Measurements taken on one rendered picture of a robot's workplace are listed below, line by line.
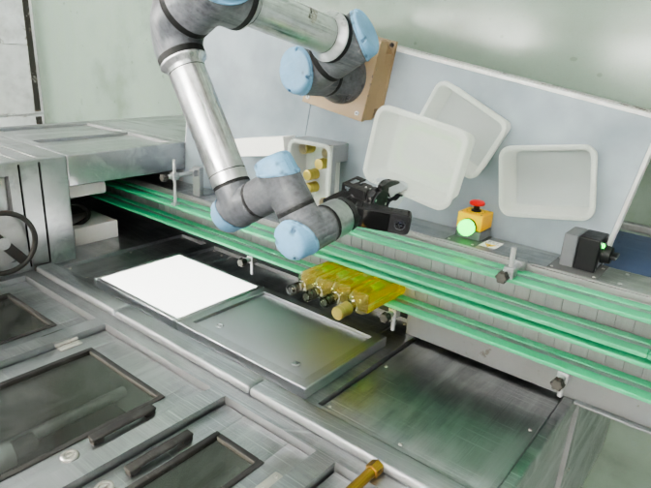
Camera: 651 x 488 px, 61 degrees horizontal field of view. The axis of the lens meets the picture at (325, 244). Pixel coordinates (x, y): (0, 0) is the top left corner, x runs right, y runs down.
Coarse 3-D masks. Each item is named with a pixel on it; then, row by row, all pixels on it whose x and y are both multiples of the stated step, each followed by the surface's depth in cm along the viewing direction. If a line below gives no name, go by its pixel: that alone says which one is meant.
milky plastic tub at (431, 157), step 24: (384, 120) 122; (408, 120) 124; (432, 120) 113; (384, 144) 126; (408, 144) 125; (432, 144) 122; (456, 144) 118; (384, 168) 130; (408, 168) 127; (432, 168) 123; (456, 168) 112; (408, 192) 120; (432, 192) 122; (456, 192) 119
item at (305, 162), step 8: (296, 144) 178; (312, 144) 171; (320, 144) 169; (296, 152) 180; (320, 152) 179; (328, 152) 168; (296, 160) 181; (304, 160) 183; (312, 160) 182; (328, 160) 168; (304, 168) 184; (328, 168) 169; (320, 176) 181; (328, 176) 170; (320, 184) 182; (328, 184) 171; (320, 192) 183; (328, 192) 172
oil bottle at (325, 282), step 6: (336, 270) 156; (342, 270) 156; (348, 270) 156; (354, 270) 156; (324, 276) 151; (330, 276) 151; (336, 276) 152; (342, 276) 152; (318, 282) 149; (324, 282) 148; (330, 282) 148; (324, 288) 147; (330, 288) 148; (324, 294) 148
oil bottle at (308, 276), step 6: (318, 264) 160; (324, 264) 160; (330, 264) 160; (336, 264) 160; (306, 270) 155; (312, 270) 155; (318, 270) 155; (324, 270) 156; (330, 270) 157; (300, 276) 152; (306, 276) 152; (312, 276) 152; (318, 276) 152; (306, 282) 151; (312, 282) 151; (306, 288) 151
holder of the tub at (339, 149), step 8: (328, 144) 169; (336, 144) 170; (344, 144) 172; (336, 152) 170; (344, 152) 173; (336, 160) 171; (344, 160) 174; (336, 168) 172; (344, 168) 176; (336, 176) 173; (344, 176) 177; (336, 184) 174; (336, 192) 175
